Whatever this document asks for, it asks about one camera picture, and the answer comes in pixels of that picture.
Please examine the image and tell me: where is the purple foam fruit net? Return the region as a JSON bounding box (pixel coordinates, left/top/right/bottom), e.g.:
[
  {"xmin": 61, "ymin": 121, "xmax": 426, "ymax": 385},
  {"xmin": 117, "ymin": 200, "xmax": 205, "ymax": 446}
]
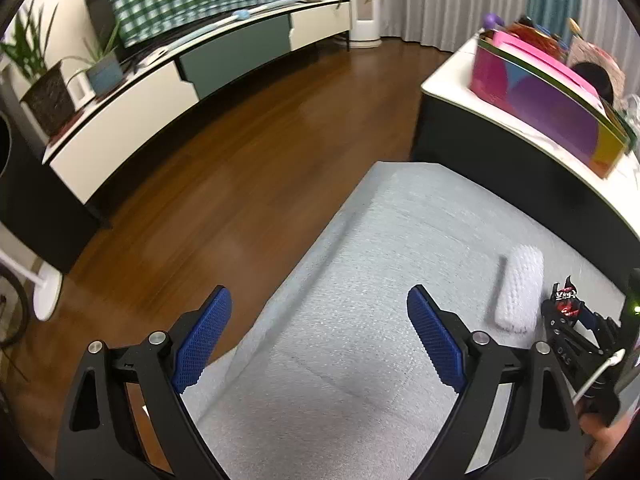
[{"xmin": 495, "ymin": 245, "xmax": 544, "ymax": 334}]

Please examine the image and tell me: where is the black pink snack wrapper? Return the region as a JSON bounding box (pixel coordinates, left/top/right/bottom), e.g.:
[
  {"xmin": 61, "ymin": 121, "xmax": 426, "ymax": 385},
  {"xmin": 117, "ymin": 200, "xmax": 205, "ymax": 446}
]
[{"xmin": 551, "ymin": 276, "xmax": 582, "ymax": 321}]

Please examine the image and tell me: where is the person's right hand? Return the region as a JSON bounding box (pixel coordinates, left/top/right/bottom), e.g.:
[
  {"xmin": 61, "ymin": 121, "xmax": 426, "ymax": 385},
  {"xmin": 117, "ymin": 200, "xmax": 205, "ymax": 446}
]
[{"xmin": 578, "ymin": 410, "xmax": 639, "ymax": 479}]

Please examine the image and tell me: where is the grey felt table mat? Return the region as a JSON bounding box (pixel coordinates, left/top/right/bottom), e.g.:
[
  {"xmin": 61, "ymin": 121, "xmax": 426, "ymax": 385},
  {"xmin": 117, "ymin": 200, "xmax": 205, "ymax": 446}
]
[{"xmin": 182, "ymin": 162, "xmax": 624, "ymax": 479}]

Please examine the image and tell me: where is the colourful gift box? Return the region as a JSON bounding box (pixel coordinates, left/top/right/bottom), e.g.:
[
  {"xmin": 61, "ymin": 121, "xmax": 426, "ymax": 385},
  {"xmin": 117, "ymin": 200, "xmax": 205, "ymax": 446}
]
[{"xmin": 470, "ymin": 30, "xmax": 631, "ymax": 178}]

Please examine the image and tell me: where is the white marble coffee table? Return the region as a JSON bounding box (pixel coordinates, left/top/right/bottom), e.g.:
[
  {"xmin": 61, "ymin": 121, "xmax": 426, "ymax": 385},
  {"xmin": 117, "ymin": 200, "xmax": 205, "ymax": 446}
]
[{"xmin": 410, "ymin": 38, "xmax": 639, "ymax": 289}]

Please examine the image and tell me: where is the black cap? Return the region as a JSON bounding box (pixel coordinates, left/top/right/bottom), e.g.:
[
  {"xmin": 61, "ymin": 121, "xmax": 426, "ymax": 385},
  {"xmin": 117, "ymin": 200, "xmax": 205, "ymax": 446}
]
[{"xmin": 570, "ymin": 62, "xmax": 615, "ymax": 106}]

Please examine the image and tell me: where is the white and green TV cabinet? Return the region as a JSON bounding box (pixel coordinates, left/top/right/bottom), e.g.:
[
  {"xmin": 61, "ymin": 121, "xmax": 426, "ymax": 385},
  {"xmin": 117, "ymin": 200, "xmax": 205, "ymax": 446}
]
[{"xmin": 42, "ymin": 0, "xmax": 352, "ymax": 203}]

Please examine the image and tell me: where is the potted green plant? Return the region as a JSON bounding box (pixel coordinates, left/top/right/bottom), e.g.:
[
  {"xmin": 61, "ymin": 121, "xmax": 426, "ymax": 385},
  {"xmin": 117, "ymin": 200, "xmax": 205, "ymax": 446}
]
[{"xmin": 1, "ymin": 0, "xmax": 76, "ymax": 138}]

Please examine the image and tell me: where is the grey pleated curtain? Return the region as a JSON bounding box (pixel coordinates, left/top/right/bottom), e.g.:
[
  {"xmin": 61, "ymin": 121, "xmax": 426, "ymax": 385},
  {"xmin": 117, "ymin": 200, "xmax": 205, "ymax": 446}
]
[{"xmin": 380, "ymin": 0, "xmax": 639, "ymax": 93}]

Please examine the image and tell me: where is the white standing air conditioner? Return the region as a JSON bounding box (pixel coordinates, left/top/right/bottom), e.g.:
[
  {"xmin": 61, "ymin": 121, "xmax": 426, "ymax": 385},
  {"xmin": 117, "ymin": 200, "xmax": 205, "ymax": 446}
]
[{"xmin": 350, "ymin": 0, "xmax": 381, "ymax": 49}]

